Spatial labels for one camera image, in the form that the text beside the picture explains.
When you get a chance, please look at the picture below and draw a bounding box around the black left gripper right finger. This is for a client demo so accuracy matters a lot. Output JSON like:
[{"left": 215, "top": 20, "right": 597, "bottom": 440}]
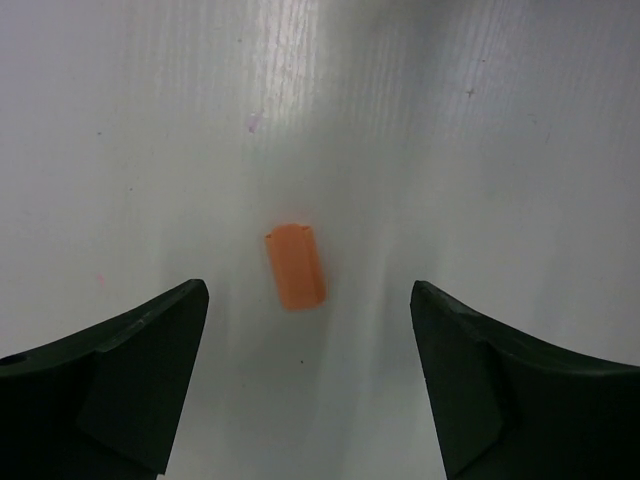
[{"left": 410, "top": 281, "right": 639, "bottom": 479}]

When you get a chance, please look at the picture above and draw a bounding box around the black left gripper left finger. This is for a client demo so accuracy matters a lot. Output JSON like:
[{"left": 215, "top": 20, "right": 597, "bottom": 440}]
[{"left": 1, "top": 279, "right": 209, "bottom": 479}]

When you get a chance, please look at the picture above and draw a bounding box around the orange marker cap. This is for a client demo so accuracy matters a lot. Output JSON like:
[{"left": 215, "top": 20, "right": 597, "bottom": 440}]
[{"left": 265, "top": 223, "right": 327, "bottom": 311}]

